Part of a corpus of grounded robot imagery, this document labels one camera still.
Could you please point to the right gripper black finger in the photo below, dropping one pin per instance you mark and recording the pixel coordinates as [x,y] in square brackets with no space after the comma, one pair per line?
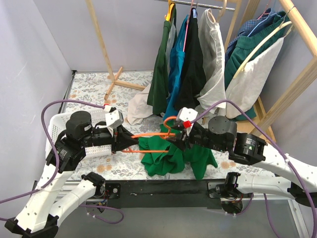
[178,141]
[179,126]

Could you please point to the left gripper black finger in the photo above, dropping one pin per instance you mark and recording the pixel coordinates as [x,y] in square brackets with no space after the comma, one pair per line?
[124,137]
[118,148]

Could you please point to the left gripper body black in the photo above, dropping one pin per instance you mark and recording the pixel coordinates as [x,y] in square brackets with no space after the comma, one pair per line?
[116,141]

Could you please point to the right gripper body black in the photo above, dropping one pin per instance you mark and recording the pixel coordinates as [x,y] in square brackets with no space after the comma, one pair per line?
[187,138]

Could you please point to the orange plastic hanger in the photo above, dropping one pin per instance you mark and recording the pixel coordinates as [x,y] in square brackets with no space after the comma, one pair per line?
[162,135]

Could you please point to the bright green t shirt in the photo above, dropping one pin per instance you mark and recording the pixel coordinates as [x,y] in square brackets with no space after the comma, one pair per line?
[173,160]

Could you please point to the black daisy t shirt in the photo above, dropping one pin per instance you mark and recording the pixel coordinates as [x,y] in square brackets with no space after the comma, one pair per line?
[193,77]

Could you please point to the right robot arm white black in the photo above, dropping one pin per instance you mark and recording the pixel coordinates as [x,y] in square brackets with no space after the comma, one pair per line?
[293,179]

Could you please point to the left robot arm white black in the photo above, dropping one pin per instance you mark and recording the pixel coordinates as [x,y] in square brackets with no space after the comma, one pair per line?
[43,214]

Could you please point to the dark green raglan shirt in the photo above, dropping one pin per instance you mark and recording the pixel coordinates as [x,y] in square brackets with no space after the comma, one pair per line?
[158,93]

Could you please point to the white t shirt on hanger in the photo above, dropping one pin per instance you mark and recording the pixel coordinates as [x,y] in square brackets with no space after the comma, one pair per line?
[213,60]

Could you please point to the teal blue t shirt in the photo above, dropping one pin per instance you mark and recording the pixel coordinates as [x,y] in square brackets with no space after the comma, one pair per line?
[176,61]

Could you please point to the cream plastic hanger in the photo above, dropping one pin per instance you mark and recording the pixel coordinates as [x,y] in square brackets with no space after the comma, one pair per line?
[277,29]

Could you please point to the yellow plastic hanger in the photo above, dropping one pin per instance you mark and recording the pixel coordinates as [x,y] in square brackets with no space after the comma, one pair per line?
[171,6]

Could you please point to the beige wooden hanger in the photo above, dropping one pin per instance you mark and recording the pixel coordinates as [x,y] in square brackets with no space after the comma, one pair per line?
[220,13]

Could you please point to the blue checked shirt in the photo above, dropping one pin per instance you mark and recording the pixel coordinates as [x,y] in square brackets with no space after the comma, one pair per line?
[252,27]

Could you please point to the white plastic laundry basket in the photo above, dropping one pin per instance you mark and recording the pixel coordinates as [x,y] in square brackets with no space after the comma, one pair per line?
[58,126]

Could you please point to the floral table cloth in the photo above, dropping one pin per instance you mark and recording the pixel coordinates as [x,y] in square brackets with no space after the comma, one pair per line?
[92,87]

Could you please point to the white garment right rack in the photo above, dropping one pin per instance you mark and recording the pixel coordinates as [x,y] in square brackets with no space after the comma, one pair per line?
[247,86]

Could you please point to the metal hanging rod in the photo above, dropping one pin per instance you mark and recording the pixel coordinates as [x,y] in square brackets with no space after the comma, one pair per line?
[195,4]

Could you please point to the wooden clothes rack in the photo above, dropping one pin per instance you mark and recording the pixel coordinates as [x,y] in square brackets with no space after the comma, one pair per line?
[132,32]

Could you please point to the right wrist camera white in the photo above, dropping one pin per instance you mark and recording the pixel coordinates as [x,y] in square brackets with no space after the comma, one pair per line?
[186,114]

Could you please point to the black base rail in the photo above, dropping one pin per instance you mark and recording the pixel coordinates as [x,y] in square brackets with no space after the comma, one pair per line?
[167,194]

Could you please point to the pink wire hanger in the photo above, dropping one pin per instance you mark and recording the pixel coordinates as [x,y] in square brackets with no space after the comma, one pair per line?
[193,12]

